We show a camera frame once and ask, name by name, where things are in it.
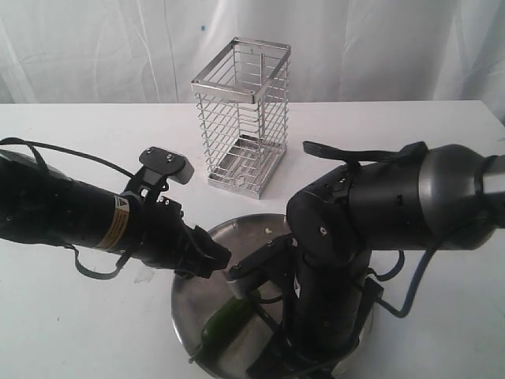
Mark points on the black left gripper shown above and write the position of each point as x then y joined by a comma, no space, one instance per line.
166,242

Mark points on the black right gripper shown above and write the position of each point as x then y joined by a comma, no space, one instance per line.
331,306

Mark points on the green chili pepper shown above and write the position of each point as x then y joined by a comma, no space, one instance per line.
223,327

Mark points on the black knife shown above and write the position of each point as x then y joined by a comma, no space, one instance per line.
277,360

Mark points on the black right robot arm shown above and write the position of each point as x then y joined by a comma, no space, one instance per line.
418,198

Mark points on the round stainless steel plate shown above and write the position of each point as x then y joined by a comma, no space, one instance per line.
194,301

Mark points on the clear tape piece near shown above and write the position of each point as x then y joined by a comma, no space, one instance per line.
145,275

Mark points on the white backdrop curtain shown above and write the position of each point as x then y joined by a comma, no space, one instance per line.
149,51

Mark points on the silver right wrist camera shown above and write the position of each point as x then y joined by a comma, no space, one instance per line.
271,262

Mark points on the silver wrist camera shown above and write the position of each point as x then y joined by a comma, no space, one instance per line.
271,262
159,164

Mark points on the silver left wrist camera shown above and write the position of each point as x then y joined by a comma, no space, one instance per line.
159,164

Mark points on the wire metal utensil holder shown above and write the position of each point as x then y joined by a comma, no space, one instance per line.
242,98

